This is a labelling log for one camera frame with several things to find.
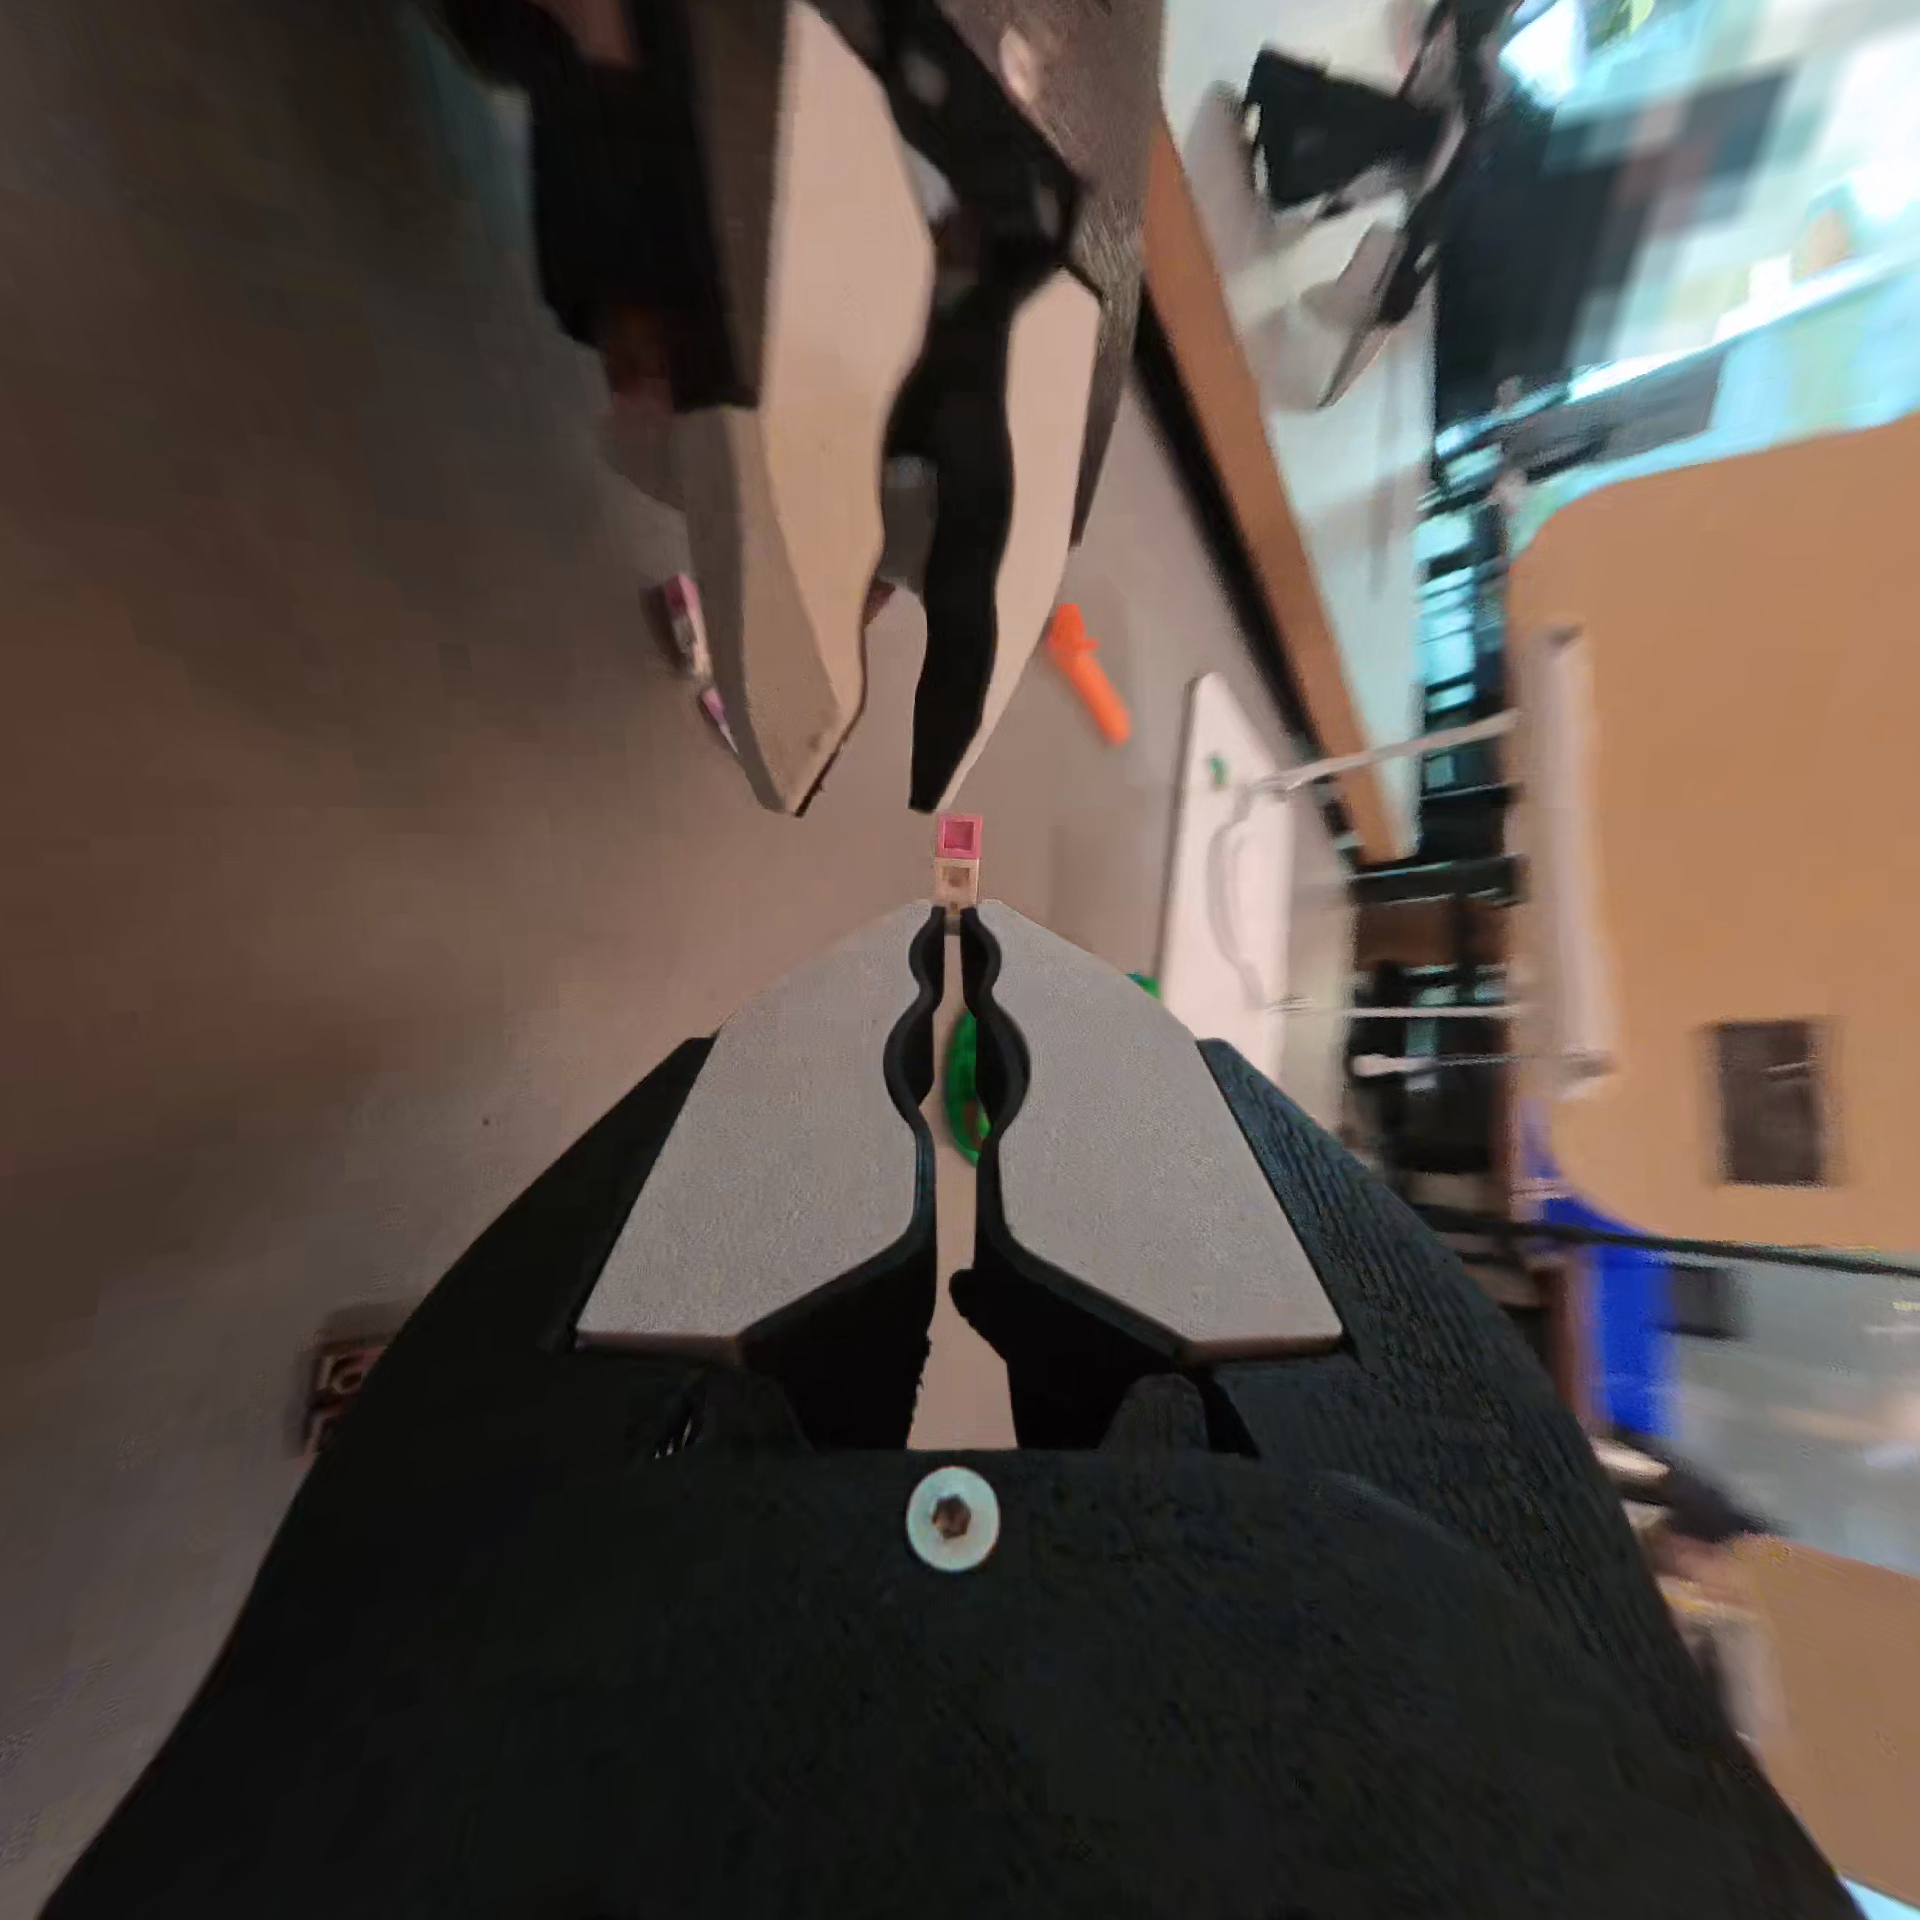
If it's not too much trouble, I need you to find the blue bin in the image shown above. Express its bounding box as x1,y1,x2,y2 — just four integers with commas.
1522,1108,1680,1443

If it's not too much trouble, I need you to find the black cable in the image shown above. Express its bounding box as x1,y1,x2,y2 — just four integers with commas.
1426,1205,1920,1286

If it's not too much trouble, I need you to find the tan wooden cabinet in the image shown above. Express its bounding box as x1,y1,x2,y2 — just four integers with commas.
1506,419,1920,1260

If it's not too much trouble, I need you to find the orange plastic piece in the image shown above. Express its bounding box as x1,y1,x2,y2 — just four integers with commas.
1043,599,1135,745

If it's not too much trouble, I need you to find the black metal rack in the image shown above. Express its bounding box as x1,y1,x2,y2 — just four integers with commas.
1345,495,1519,1202

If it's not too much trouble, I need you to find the black chair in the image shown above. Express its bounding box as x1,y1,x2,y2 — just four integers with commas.
1237,45,1486,410

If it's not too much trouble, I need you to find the green lego assembly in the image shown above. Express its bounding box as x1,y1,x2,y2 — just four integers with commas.
943,972,1163,1168

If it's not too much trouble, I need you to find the pink white lego assembly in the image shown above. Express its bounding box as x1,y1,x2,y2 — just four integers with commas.
652,573,742,760

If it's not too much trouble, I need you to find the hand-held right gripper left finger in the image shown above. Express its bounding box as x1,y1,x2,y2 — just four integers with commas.
575,899,963,1453

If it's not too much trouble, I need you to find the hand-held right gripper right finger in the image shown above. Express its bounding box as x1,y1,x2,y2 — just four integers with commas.
947,899,1342,1453

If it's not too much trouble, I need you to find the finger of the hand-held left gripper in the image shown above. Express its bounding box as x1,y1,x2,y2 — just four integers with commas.
886,268,1102,813
672,0,940,819

